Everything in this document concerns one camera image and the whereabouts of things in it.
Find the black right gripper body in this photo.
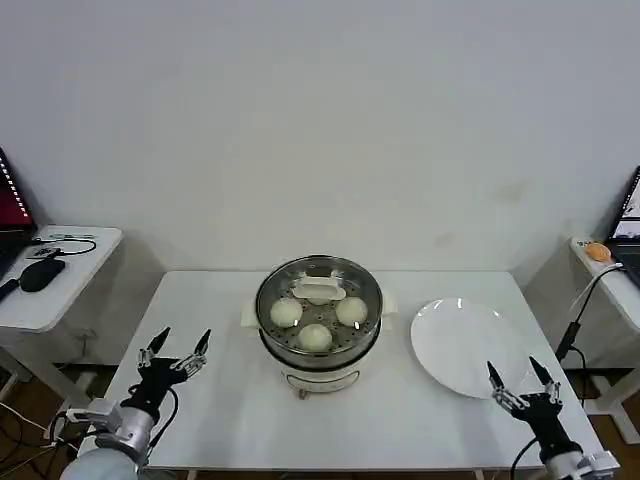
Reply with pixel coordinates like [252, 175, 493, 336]
[516, 391, 584, 455]

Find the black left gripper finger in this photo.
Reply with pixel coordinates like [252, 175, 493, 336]
[137, 327, 172, 370]
[171, 329, 212, 380]

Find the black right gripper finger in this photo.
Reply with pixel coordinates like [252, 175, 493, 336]
[528, 355, 563, 405]
[486, 362, 527, 413]

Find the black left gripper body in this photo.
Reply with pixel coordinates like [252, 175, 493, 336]
[119, 357, 192, 417]

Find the round glass lid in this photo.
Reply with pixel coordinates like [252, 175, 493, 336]
[256, 255, 385, 354]

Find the white round plate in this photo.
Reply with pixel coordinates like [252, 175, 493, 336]
[410, 298, 530, 400]

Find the perforated steel steamer basket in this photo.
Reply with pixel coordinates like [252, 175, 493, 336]
[256, 255, 385, 357]

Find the white side table with mouse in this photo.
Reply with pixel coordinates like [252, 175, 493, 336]
[0, 225, 124, 441]

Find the white electric cooking pot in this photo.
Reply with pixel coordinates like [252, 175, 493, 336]
[242, 294, 400, 401]

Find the black computer mouse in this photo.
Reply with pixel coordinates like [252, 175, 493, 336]
[19, 258, 67, 293]

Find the black laptop with white screen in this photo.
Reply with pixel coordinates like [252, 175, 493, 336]
[610, 166, 640, 289]

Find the black laptop with red screen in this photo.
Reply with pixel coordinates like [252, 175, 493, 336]
[0, 147, 39, 275]

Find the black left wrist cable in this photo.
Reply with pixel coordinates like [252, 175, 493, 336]
[127, 383, 180, 454]

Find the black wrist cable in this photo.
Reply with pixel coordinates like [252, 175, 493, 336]
[127, 383, 180, 454]
[509, 435, 544, 480]

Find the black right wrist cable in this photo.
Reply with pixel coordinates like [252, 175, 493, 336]
[509, 435, 544, 480]

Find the black cable with inline block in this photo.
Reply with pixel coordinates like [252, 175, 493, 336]
[554, 263, 627, 361]

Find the white side table with cable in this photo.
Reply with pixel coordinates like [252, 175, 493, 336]
[571, 234, 640, 446]

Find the thin black looped cable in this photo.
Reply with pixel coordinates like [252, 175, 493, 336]
[48, 238, 98, 257]

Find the white floor cable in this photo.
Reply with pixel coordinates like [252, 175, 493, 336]
[0, 402, 66, 454]

